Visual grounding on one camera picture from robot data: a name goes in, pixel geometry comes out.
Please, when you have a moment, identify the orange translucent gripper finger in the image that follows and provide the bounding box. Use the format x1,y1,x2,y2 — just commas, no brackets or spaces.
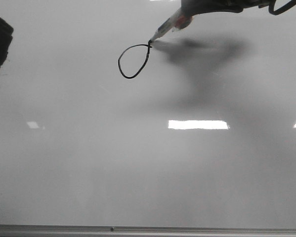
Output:
171,15,193,32

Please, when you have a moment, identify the black cable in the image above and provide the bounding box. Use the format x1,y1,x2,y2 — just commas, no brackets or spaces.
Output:
268,0,296,16

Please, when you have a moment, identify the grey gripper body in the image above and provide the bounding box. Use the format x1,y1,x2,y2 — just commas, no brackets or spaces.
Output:
181,0,269,16

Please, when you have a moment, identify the white black whiteboard marker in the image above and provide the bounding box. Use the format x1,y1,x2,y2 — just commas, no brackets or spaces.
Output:
149,7,183,43

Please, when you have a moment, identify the white whiteboard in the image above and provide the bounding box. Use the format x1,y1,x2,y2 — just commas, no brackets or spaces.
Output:
0,0,296,229

